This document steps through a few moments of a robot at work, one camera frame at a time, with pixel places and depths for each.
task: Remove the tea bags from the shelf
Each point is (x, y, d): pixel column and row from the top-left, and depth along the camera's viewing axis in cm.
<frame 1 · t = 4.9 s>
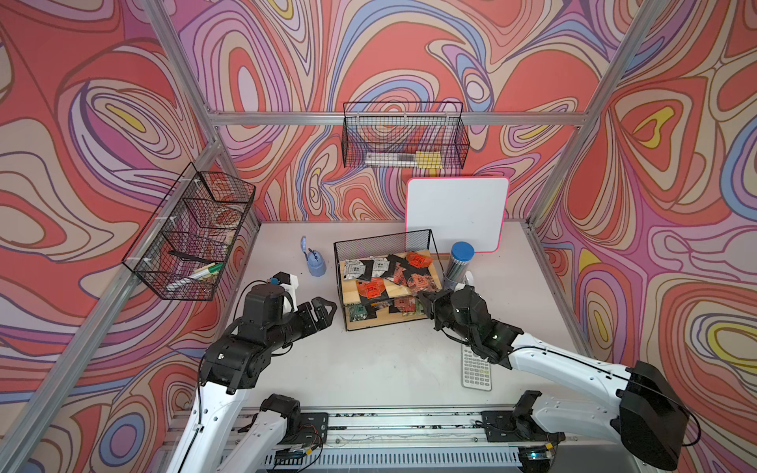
left hand: (329, 311, 67), fingers open
right hand: (415, 299, 78), fingers closed
white calculator: (476, 371, 84), on the table
blue lid pen jar: (462, 252, 86), point 21 cm above the table
blue brush holder: (316, 264, 101), point 7 cm above the table
white eraser: (468, 278, 100), point 5 cm above the table

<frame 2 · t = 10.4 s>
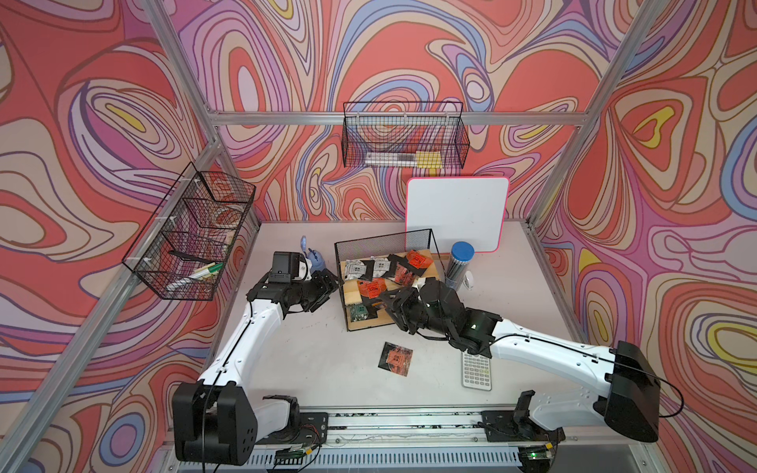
left hand: (340, 287, 81), fingers open
right hand: (380, 309, 72), fingers open
red tea bag black edge: (395, 359, 86), on the table
the other named things where they were.

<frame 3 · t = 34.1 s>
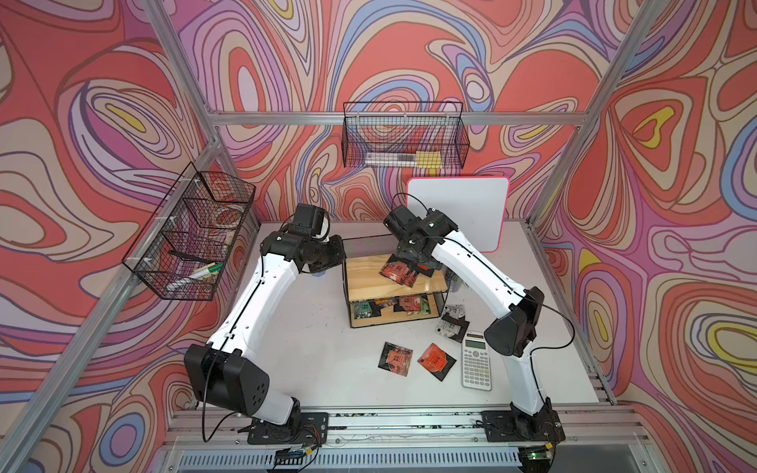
left hand: (348, 255, 78), fingers closed
right hand: (419, 260, 83), fingers open
red black tea bag: (437, 362, 86), on the table
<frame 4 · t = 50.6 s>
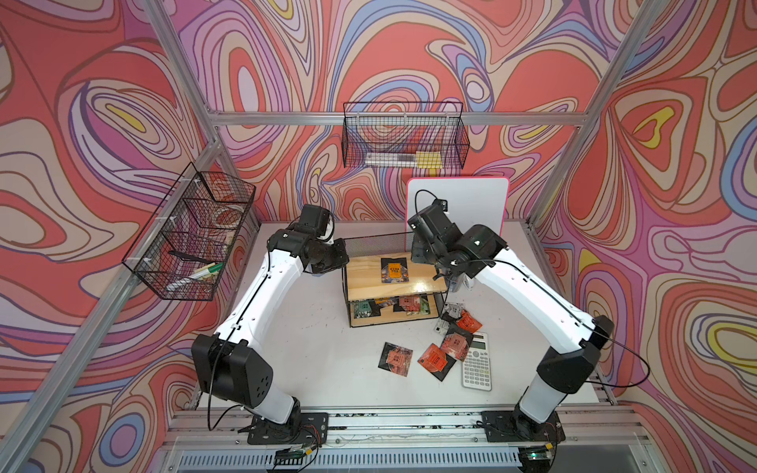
left hand: (350, 258, 80), fingers closed
right hand: (425, 254, 73), fingers closed
red tea bag upper shelf: (455, 345, 88), point 2 cm above the table
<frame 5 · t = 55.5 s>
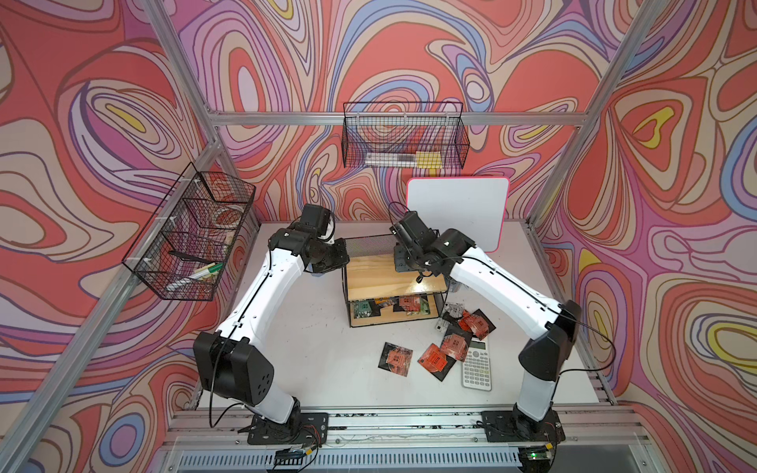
left hand: (350, 258, 80), fingers closed
right hand: (407, 264, 79), fingers closed
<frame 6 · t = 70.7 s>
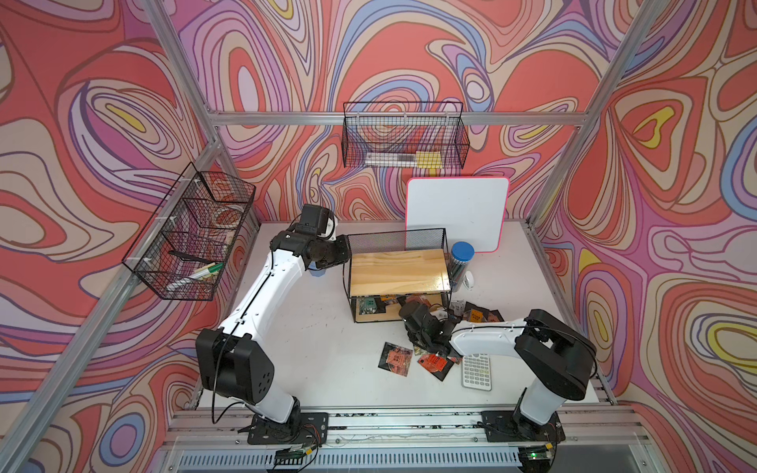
left hand: (353, 253, 81), fingers closed
right hand: (403, 314, 91), fingers closed
